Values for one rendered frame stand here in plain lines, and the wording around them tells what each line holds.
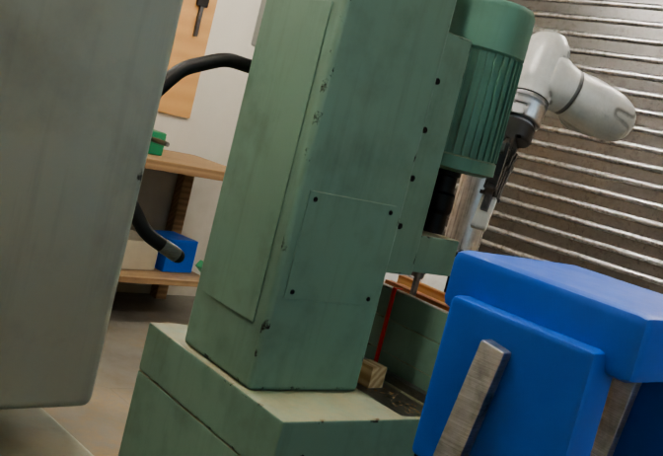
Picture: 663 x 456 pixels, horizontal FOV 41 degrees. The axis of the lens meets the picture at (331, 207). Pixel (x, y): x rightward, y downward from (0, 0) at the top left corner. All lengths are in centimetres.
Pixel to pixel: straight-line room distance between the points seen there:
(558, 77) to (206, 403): 95
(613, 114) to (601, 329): 137
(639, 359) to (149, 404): 117
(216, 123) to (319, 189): 397
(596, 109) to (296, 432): 96
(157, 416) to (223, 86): 384
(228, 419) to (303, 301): 21
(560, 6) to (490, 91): 371
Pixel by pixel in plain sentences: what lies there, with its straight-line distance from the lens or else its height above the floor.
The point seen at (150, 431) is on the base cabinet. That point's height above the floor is 63.
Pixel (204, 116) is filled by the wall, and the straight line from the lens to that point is 524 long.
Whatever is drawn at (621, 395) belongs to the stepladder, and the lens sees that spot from 73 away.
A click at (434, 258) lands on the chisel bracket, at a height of 103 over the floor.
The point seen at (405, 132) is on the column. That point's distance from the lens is 143.
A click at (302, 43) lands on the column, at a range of 138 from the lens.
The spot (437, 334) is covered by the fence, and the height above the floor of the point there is 91.
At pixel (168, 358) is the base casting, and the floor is 76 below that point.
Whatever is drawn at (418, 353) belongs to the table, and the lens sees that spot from 161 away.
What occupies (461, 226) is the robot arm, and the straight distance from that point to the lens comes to 243.
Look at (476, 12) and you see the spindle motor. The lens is 160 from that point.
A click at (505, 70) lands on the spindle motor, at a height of 139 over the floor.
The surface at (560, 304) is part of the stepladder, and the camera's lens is 60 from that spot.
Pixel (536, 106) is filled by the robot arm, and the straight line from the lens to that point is 184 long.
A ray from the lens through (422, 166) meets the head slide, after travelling 153.
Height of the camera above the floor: 123
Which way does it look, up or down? 5 degrees down
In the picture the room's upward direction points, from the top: 14 degrees clockwise
